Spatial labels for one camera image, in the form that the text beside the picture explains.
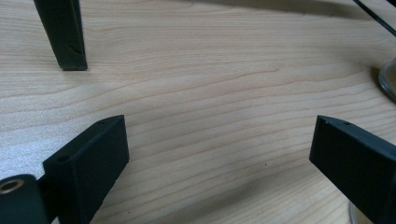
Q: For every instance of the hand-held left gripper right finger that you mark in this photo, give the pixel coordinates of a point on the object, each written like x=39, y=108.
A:
x=358, y=165

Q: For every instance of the black metal riser shelf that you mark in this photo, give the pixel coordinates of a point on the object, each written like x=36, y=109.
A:
x=63, y=34

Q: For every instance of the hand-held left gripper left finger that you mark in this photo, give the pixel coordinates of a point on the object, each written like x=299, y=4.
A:
x=88, y=168

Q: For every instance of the glass jar with silver lid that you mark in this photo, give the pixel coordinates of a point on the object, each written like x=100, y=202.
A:
x=390, y=81

